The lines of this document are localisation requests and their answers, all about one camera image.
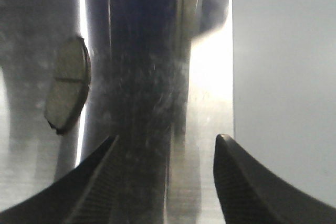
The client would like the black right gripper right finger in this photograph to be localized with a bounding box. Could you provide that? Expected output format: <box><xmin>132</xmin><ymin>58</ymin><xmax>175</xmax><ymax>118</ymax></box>
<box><xmin>213</xmin><ymin>134</ymin><xmax>335</xmax><ymax>223</ymax></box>

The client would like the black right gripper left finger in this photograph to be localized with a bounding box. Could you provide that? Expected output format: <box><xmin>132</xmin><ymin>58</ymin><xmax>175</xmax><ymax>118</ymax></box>
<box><xmin>1</xmin><ymin>137</ymin><xmax>120</xmax><ymax>223</ymax></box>

